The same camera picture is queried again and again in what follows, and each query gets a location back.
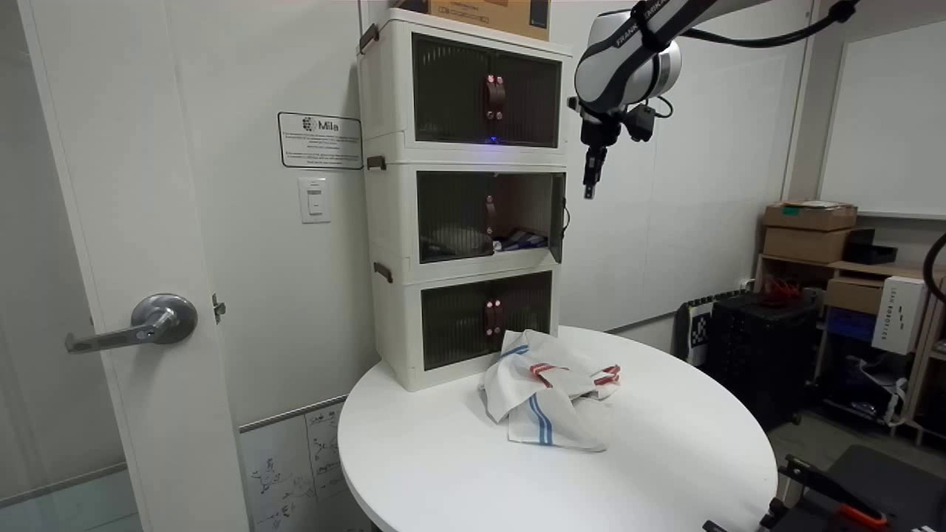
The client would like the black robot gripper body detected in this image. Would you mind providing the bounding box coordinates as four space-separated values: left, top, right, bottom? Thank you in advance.
568 101 673 149

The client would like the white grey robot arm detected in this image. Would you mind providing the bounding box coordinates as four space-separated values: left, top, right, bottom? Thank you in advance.
569 0 759 195

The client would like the white stacked drawer cabinet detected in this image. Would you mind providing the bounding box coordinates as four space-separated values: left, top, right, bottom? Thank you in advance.
358 8 568 391

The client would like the blue checkered cloth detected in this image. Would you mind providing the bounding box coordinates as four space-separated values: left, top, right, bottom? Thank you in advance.
497 230 546 252

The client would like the white crumpled cloth inside cabinet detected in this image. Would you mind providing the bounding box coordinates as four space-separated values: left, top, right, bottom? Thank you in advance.
420 227 490 262

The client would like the cardboard box on cabinet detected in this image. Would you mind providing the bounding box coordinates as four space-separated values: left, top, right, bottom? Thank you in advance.
390 0 550 42

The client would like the cardboard box on shelf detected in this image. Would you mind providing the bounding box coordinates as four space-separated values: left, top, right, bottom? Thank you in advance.
763 202 858 262

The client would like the white red striped towel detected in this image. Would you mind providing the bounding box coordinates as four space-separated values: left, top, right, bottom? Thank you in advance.
478 328 620 452

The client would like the white whiteboard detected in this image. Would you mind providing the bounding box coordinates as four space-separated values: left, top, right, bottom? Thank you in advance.
822 20 946 218

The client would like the black storage crate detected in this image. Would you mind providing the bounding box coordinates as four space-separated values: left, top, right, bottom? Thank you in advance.
704 292 818 432

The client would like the white round table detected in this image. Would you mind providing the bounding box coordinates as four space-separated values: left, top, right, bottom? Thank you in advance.
337 328 776 532

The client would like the white product box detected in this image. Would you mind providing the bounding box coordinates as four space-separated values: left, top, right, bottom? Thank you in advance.
872 276 924 356

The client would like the wooden shelf unit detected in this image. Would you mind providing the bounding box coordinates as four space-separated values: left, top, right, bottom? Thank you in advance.
756 255 942 444

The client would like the red black tool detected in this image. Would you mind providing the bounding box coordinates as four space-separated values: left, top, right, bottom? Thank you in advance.
779 458 890 532

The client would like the white door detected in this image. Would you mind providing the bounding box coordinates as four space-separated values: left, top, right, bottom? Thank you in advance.
17 0 249 532

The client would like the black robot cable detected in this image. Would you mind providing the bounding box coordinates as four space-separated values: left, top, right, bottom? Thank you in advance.
682 0 863 54

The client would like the white light switch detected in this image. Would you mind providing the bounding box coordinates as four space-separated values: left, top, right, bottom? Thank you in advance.
297 178 331 226

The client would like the wall sign plaque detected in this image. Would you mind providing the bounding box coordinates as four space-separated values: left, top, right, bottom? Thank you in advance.
278 113 362 172

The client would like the silver door lever handle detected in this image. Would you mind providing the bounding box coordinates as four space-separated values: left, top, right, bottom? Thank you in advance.
64 292 198 356

